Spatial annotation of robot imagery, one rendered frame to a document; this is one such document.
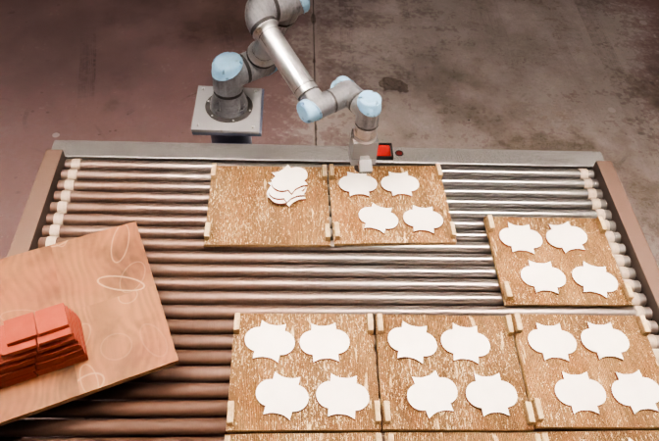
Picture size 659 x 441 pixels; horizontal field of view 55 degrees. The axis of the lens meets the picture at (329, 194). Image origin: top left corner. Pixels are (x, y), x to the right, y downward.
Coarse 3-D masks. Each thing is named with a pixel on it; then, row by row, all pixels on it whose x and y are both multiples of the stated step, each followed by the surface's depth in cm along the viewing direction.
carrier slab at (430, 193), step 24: (336, 168) 231; (384, 168) 233; (408, 168) 233; (432, 168) 234; (336, 192) 223; (384, 192) 225; (432, 192) 226; (336, 216) 216; (336, 240) 210; (360, 240) 210; (384, 240) 211; (408, 240) 211; (432, 240) 212
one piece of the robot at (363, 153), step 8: (352, 128) 205; (352, 136) 206; (376, 136) 207; (352, 144) 208; (360, 144) 206; (368, 144) 207; (376, 144) 207; (352, 152) 209; (360, 152) 209; (368, 152) 209; (376, 152) 210; (352, 160) 211; (360, 160) 209; (368, 160) 210; (376, 160) 213; (360, 168) 209; (368, 168) 209
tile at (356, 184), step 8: (344, 176) 227; (352, 176) 227; (360, 176) 228; (368, 176) 228; (344, 184) 225; (352, 184) 225; (360, 184) 225; (368, 184) 225; (376, 184) 225; (352, 192) 222; (360, 192) 223; (368, 192) 223
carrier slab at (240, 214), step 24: (240, 168) 228; (264, 168) 229; (312, 168) 230; (216, 192) 220; (240, 192) 221; (264, 192) 221; (312, 192) 223; (216, 216) 213; (240, 216) 214; (264, 216) 214; (288, 216) 215; (312, 216) 216; (216, 240) 206; (240, 240) 207; (264, 240) 208; (288, 240) 208; (312, 240) 209
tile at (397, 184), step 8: (392, 176) 228; (400, 176) 229; (408, 176) 229; (384, 184) 226; (392, 184) 226; (400, 184) 226; (408, 184) 226; (416, 184) 227; (392, 192) 224; (400, 192) 224; (408, 192) 224
